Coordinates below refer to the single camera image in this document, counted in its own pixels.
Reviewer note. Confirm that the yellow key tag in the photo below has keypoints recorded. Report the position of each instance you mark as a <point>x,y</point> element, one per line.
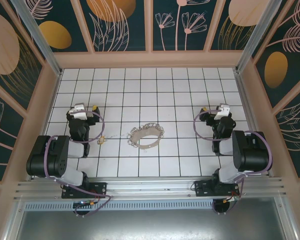
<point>101,141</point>

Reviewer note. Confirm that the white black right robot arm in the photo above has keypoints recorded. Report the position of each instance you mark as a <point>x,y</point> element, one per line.
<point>252,152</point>

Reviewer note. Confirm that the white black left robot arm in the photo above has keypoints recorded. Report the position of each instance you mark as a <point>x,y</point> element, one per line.
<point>52,155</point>

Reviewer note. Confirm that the grey metal sheet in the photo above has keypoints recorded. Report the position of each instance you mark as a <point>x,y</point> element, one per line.
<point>150,225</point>

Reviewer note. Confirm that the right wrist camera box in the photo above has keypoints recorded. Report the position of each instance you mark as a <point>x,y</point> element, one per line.
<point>221,112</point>

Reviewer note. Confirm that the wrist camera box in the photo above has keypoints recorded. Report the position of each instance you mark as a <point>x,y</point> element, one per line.
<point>221,112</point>
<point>78,111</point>

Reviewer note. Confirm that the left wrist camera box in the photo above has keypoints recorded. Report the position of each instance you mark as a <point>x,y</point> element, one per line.
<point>78,111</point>

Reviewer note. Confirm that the aluminium side rail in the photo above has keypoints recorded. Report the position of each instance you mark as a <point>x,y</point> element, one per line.
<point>242,100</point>

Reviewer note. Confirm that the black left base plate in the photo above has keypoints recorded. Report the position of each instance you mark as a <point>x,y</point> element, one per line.
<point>97,188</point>

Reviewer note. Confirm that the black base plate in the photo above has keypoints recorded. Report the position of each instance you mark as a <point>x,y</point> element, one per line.
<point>205,188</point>
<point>97,188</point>

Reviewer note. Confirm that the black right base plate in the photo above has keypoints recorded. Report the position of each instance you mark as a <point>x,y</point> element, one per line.
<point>205,188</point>

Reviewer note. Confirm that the aluminium corner post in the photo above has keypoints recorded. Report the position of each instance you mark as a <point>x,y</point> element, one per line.
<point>40,40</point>
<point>260,35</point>

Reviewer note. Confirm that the aluminium front rail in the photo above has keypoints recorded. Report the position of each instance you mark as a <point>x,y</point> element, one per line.
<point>150,187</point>

